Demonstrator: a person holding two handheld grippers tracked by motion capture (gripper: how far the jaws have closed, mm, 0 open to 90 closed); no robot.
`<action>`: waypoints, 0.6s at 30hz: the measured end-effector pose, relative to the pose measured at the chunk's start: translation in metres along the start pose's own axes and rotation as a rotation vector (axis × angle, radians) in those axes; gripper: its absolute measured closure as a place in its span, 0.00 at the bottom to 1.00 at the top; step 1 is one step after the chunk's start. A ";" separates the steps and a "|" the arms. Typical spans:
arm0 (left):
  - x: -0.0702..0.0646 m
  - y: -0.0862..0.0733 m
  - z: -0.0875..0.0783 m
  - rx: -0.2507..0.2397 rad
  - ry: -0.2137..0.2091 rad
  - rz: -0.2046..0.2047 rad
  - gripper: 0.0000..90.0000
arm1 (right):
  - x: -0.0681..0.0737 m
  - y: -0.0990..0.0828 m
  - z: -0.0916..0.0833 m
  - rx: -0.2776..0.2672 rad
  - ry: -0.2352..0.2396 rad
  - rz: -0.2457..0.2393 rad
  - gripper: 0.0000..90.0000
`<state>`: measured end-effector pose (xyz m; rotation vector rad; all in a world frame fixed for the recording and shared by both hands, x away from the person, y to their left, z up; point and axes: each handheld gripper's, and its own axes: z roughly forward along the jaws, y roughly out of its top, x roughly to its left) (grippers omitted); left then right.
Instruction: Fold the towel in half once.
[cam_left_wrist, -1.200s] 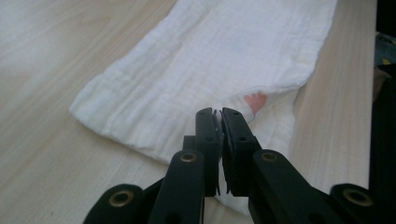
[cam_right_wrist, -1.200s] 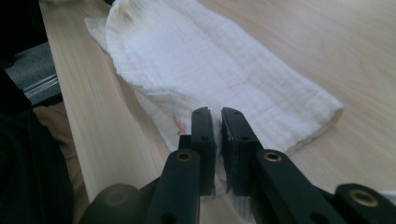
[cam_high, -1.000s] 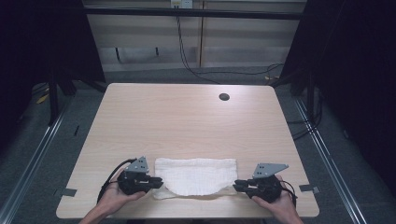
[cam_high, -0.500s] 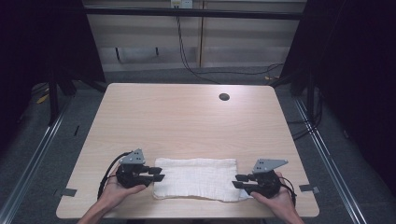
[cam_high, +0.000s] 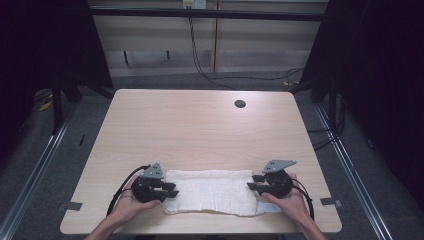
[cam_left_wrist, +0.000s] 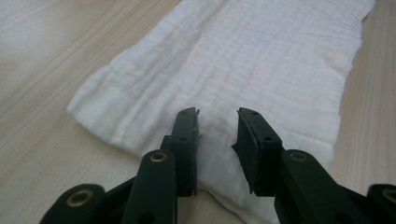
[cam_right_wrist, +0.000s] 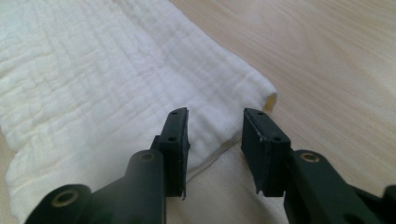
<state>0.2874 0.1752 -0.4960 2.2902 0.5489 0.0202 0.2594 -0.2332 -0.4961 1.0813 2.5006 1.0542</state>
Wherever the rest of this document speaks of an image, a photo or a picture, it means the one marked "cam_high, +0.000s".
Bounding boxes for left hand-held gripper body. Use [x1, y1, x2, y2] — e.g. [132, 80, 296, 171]
[130, 161, 168, 204]

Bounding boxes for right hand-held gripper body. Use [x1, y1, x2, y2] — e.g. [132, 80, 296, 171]
[261, 159, 298, 200]

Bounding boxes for white towel with label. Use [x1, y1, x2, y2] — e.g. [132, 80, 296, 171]
[161, 168, 283, 218]

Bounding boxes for person's left hand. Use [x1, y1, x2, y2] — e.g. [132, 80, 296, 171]
[110, 174, 163, 225]

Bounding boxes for person's right hand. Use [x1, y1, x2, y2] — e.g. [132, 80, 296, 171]
[260, 172, 313, 225]

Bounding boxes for grey tape strip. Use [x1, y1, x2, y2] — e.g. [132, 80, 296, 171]
[64, 201, 84, 212]
[319, 196, 344, 209]

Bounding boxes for black metal stand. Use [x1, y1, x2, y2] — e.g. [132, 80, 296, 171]
[327, 74, 338, 129]
[50, 75, 65, 136]

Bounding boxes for yellow floor object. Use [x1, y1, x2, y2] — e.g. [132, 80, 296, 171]
[38, 99, 54, 112]

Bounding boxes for black curtain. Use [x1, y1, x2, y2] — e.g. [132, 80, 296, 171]
[0, 0, 114, 164]
[288, 0, 424, 213]

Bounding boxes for black horizontal bar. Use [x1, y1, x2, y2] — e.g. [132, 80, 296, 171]
[89, 7, 325, 23]

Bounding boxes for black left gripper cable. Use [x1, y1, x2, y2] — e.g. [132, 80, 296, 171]
[105, 164, 152, 218]

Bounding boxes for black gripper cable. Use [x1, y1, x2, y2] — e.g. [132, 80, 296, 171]
[292, 178, 316, 222]
[105, 164, 152, 218]

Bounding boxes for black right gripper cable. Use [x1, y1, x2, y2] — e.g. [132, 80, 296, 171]
[292, 178, 316, 222]

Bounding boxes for black floor cables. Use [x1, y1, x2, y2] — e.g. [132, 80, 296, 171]
[306, 93, 347, 152]

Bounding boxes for metal floor rail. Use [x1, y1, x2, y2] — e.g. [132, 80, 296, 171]
[0, 99, 79, 240]
[314, 103, 395, 240]

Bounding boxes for black hanging wall cable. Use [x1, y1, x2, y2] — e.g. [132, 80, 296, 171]
[187, 16, 305, 91]

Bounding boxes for white wall outlet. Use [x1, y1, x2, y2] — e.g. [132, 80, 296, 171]
[182, 0, 207, 10]

